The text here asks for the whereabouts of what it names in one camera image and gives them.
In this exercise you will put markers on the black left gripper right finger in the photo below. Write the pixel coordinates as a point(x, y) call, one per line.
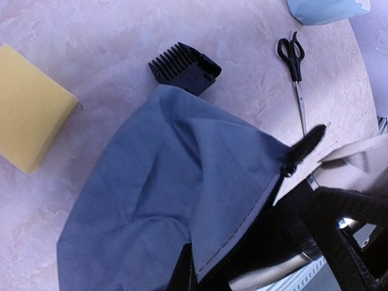
point(332, 217)

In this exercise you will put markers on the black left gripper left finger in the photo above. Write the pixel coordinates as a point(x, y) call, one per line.
point(184, 277)

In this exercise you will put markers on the silver black hair clipper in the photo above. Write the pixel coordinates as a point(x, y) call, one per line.
point(276, 244)

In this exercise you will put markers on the grey zipper pouch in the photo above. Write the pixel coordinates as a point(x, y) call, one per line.
point(179, 170)

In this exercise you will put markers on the black handled scissors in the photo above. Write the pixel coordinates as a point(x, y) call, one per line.
point(292, 53)

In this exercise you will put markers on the black clipper comb guard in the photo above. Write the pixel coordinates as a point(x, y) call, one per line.
point(184, 67)

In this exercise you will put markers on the light blue cup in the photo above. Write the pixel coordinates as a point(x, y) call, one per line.
point(321, 12)

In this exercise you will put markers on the yellow sponge block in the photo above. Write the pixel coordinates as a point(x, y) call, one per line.
point(33, 109)

